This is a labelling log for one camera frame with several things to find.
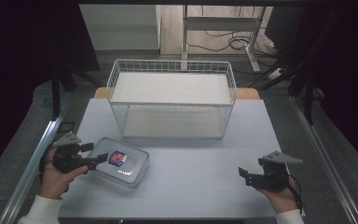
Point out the white cabinet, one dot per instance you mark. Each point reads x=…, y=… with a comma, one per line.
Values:
x=121, y=26

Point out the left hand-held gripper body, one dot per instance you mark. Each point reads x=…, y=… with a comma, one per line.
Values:
x=64, y=157

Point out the white metal desk frame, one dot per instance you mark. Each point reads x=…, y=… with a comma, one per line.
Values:
x=220, y=23

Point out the black stand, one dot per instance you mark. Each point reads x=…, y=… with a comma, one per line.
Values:
x=307, y=93
x=56, y=96

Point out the person's right hand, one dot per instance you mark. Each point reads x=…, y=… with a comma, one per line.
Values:
x=279, y=199

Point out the dark monitor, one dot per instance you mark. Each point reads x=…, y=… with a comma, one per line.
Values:
x=284, y=26

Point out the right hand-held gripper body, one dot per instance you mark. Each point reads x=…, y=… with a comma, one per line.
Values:
x=275, y=174

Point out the tan wooden board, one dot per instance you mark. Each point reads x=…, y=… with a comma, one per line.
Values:
x=248, y=93

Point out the person's left hand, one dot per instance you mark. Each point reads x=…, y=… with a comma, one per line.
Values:
x=54, y=182

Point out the aluminium rail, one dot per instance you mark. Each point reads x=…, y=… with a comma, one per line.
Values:
x=34, y=165
x=323, y=155

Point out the clear plastic food container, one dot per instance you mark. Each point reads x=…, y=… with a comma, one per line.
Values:
x=121, y=165

